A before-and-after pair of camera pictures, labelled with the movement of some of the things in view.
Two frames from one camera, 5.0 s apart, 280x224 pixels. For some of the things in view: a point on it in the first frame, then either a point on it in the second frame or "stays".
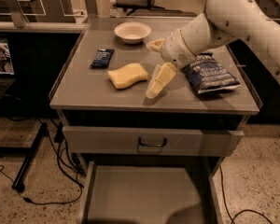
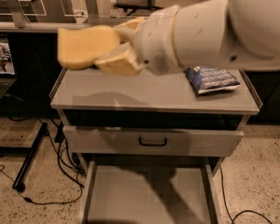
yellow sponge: (127, 76) -> (78, 47)
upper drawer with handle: (101, 139) stays
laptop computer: (2, 71) stays
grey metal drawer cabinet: (144, 143) stays
